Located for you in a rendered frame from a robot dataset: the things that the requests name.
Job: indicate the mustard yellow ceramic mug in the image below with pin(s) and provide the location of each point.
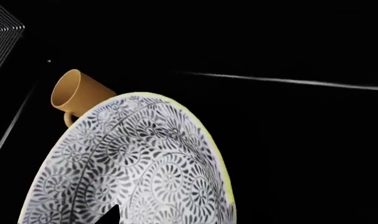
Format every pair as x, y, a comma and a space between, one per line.
79, 93

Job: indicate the white bowl with grey swirls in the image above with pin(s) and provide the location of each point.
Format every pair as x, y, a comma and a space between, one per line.
151, 149

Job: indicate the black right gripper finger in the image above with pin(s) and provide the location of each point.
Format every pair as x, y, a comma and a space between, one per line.
111, 215

